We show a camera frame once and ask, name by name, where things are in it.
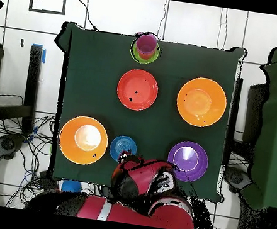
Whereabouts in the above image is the blue plastic bowl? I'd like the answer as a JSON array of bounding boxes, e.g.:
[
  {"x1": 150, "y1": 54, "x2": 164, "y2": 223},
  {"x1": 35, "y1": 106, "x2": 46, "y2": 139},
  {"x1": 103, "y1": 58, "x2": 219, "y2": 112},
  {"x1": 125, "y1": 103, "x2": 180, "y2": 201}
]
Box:
[{"x1": 107, "y1": 134, "x2": 140, "y2": 165}]

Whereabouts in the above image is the red plastic bowl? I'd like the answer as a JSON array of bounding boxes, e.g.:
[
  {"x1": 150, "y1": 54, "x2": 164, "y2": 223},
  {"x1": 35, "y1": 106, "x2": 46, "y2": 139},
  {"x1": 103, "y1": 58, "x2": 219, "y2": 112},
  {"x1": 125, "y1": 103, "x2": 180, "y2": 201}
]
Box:
[{"x1": 114, "y1": 66, "x2": 162, "y2": 114}]

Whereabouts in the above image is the green plastic bowl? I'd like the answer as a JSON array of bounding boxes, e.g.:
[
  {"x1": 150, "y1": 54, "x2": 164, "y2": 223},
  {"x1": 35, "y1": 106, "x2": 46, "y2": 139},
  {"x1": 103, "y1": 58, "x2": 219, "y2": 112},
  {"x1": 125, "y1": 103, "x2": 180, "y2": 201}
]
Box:
[{"x1": 128, "y1": 38, "x2": 162, "y2": 66}]

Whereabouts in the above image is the red plastic cup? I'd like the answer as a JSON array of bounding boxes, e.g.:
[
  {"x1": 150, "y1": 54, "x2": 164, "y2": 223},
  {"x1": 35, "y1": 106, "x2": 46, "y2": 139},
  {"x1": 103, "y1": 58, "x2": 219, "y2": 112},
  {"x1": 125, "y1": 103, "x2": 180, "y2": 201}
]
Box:
[{"x1": 135, "y1": 49, "x2": 155, "y2": 62}]

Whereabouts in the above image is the purple plastic cup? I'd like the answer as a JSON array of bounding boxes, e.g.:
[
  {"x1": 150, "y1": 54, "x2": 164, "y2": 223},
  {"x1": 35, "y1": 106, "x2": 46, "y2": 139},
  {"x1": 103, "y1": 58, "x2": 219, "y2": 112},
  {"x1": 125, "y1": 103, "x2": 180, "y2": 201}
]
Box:
[{"x1": 133, "y1": 31, "x2": 160, "y2": 55}]

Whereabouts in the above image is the large orange plastic bowl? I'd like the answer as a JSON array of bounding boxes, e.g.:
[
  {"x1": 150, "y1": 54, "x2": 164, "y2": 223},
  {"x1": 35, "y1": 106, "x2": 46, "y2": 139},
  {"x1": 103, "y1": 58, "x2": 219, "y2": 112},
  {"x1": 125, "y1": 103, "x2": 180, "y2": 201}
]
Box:
[
  {"x1": 56, "y1": 113, "x2": 112, "y2": 168},
  {"x1": 173, "y1": 74, "x2": 230, "y2": 131}
]

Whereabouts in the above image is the purple plastic bowl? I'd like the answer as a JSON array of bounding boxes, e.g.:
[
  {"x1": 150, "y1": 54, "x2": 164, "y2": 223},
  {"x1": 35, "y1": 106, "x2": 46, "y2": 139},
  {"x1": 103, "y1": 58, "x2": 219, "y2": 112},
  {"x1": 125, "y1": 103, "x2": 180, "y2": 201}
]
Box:
[{"x1": 164, "y1": 138, "x2": 212, "y2": 185}]

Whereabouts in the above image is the blue plastic cup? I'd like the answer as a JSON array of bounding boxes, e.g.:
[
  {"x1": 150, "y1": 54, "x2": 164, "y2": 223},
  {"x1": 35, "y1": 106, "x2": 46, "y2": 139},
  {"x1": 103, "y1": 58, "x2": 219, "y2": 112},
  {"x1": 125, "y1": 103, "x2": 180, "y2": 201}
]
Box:
[{"x1": 60, "y1": 179, "x2": 83, "y2": 195}]

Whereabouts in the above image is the dark green table cloth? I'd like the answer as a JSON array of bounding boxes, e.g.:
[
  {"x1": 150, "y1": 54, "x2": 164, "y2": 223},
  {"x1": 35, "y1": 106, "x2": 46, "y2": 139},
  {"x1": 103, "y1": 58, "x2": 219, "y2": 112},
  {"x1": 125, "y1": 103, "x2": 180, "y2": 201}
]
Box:
[{"x1": 35, "y1": 20, "x2": 248, "y2": 205}]

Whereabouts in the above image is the black office chair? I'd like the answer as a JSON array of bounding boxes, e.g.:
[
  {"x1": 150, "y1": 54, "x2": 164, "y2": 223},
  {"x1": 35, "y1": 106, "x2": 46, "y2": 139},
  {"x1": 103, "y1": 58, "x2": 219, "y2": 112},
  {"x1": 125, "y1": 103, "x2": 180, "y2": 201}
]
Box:
[
  {"x1": 221, "y1": 165, "x2": 254, "y2": 197},
  {"x1": 0, "y1": 133, "x2": 26, "y2": 167}
]

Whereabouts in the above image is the tangle of cables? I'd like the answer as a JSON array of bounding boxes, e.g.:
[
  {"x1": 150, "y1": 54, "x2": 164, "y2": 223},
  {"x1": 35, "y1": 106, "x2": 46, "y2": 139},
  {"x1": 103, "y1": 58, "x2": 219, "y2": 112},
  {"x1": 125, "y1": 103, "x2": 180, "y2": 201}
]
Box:
[{"x1": 0, "y1": 107, "x2": 112, "y2": 220}]

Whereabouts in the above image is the black metal post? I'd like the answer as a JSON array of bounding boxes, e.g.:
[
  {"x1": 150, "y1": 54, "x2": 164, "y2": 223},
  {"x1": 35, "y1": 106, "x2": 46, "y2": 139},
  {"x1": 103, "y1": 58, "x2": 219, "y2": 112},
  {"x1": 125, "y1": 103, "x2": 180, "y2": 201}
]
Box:
[{"x1": 222, "y1": 77, "x2": 244, "y2": 167}]

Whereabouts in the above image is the black metal frame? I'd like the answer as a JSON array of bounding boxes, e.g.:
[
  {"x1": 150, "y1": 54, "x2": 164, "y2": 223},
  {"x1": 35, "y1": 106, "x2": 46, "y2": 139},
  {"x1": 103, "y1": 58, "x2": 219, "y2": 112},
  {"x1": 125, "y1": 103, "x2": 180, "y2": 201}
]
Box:
[{"x1": 0, "y1": 39, "x2": 46, "y2": 136}]

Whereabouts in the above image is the thin black cable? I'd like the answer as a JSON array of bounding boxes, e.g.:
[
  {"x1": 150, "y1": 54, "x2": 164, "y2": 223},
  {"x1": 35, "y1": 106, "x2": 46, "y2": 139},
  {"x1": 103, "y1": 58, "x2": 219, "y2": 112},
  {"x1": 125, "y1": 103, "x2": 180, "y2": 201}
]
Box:
[{"x1": 71, "y1": 0, "x2": 103, "y2": 32}]

